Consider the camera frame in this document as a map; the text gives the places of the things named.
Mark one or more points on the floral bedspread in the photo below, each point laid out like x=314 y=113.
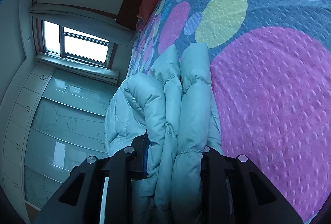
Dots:
x=271 y=97

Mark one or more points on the curtain rod bracket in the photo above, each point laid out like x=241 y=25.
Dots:
x=34 y=0

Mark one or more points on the glossy white wardrobe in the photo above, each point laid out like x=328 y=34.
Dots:
x=51 y=115

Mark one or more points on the window beside wardrobe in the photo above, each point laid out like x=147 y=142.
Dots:
x=85 y=48

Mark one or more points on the light blue puffer jacket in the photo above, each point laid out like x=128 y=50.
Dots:
x=168 y=110

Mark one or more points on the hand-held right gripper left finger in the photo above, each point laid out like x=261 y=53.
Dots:
x=141 y=159

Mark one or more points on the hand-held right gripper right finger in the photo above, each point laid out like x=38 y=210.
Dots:
x=214 y=169

